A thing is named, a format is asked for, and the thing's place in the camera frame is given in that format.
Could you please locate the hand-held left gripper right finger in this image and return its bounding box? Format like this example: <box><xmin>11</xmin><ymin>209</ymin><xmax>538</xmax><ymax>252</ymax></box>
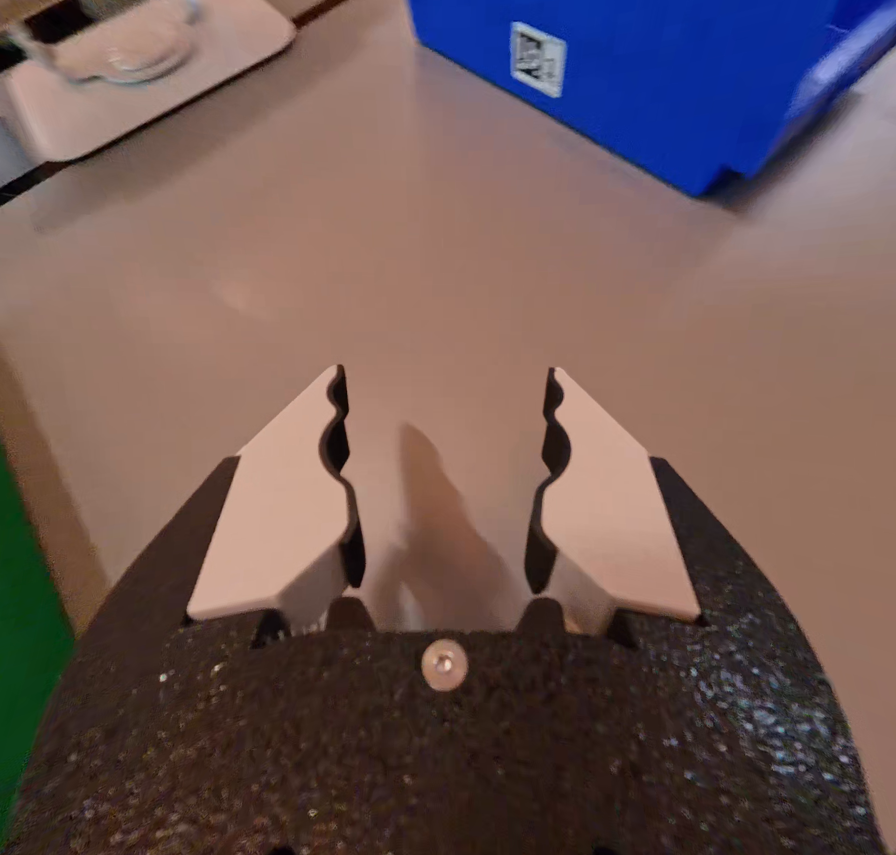
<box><xmin>522</xmin><ymin>366</ymin><xmax>703</xmax><ymax>638</ymax></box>

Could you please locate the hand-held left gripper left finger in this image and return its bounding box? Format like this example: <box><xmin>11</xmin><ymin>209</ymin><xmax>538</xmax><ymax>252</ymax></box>
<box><xmin>185</xmin><ymin>364</ymin><xmax>368</xmax><ymax>638</ymax></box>

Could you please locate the green plastic bin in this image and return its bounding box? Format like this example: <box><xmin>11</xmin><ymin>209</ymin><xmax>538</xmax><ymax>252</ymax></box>
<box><xmin>0</xmin><ymin>442</ymin><xmax>77</xmax><ymax>824</ymax></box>

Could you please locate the blue plastic bin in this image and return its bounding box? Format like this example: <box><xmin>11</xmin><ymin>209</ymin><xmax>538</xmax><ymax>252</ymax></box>
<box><xmin>396</xmin><ymin>0</ymin><xmax>896</xmax><ymax>198</ymax></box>

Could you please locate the wooden document stand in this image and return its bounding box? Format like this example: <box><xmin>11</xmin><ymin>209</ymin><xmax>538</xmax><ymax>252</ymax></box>
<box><xmin>0</xmin><ymin>0</ymin><xmax>298</xmax><ymax>164</ymax></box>

